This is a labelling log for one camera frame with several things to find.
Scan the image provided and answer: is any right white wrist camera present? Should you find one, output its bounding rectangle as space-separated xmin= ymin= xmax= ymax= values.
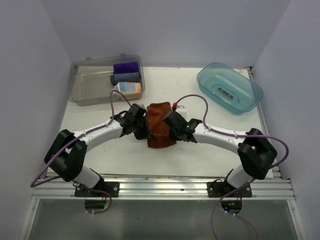
xmin=172 ymin=102 xmax=188 ymax=119

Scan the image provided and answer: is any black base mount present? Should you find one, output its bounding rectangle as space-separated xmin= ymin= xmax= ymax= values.
xmin=206 ymin=179 xmax=253 ymax=198
xmin=72 ymin=181 xmax=120 ymax=198

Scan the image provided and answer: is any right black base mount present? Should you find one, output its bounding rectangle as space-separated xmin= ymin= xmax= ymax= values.
xmin=206 ymin=179 xmax=253 ymax=198

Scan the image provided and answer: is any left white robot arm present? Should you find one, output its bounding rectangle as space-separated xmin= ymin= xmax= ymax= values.
xmin=44 ymin=103 xmax=152 ymax=197

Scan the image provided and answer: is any aluminium mounting rail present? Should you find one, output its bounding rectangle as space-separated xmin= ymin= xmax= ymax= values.
xmin=32 ymin=174 xmax=296 ymax=200

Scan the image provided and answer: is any label inside teal bin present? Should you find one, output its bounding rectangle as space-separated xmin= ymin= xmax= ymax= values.
xmin=217 ymin=87 xmax=234 ymax=101

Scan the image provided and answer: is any teal transparent plastic bin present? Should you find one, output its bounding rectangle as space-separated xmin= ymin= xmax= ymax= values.
xmin=196 ymin=62 xmax=264 ymax=115

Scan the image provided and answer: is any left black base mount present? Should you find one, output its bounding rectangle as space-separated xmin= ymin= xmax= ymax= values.
xmin=72 ymin=181 xmax=120 ymax=198

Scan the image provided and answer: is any grey transparent plastic bin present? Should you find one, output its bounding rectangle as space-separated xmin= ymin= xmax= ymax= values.
xmin=69 ymin=54 xmax=146 ymax=106

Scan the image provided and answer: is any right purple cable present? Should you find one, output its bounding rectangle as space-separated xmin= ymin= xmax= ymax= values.
xmin=174 ymin=94 xmax=290 ymax=240

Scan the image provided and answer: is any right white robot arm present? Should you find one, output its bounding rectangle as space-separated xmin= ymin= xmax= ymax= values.
xmin=163 ymin=111 xmax=278 ymax=197

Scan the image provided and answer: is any brown towel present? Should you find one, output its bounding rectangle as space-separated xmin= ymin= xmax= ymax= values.
xmin=146 ymin=102 xmax=177 ymax=149

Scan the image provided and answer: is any colourful polka dot towel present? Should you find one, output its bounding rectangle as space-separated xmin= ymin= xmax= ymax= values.
xmin=113 ymin=82 xmax=142 ymax=100

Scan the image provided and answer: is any purple rolled towel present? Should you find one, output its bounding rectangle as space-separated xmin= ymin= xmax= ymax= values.
xmin=113 ymin=61 xmax=140 ymax=75

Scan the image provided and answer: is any grey-blue rolled towel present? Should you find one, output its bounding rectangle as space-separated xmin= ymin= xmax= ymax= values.
xmin=110 ymin=72 xmax=140 ymax=86

